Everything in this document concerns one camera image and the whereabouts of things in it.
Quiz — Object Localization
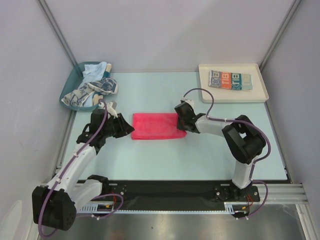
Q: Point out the aluminium frame rail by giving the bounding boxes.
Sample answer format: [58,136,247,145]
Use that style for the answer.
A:
[258,182,309,205]

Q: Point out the light blue towel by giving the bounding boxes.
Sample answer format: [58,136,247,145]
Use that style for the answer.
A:
[82,61,108,83]

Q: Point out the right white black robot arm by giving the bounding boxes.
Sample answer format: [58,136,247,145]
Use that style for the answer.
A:
[174,100,270,201]

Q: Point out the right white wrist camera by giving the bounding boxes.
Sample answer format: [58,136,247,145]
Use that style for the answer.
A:
[180,98,195,108]

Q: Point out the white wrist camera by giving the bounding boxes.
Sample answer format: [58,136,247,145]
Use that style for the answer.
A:
[180,98,195,108]
[98,101,118,118]

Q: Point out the white slotted cable duct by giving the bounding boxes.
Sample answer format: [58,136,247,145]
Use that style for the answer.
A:
[77,202,249,216]

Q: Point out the cream plastic tray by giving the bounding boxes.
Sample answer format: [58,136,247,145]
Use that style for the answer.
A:
[198,63,269,103]

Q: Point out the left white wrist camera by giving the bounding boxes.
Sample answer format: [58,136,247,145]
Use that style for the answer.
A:
[98,101,118,118]

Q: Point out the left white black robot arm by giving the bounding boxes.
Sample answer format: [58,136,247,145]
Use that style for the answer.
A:
[31,109,135,231]

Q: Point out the pink red towel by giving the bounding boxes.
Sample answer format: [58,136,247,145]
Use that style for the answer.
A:
[131,113,187,140]

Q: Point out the teal plastic basket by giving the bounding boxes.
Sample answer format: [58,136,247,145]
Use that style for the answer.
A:
[59,61,100,112]

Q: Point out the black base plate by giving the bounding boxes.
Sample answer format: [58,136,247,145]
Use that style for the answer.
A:
[97,180,261,210]

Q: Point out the white blue patterned towel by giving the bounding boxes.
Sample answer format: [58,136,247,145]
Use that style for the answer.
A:
[61,77,119,108]

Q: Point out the striped rabbit text towel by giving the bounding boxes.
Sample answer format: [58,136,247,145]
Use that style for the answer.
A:
[208,70,253,91]

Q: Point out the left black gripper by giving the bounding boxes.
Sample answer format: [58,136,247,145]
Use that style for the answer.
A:
[102,113,135,139]

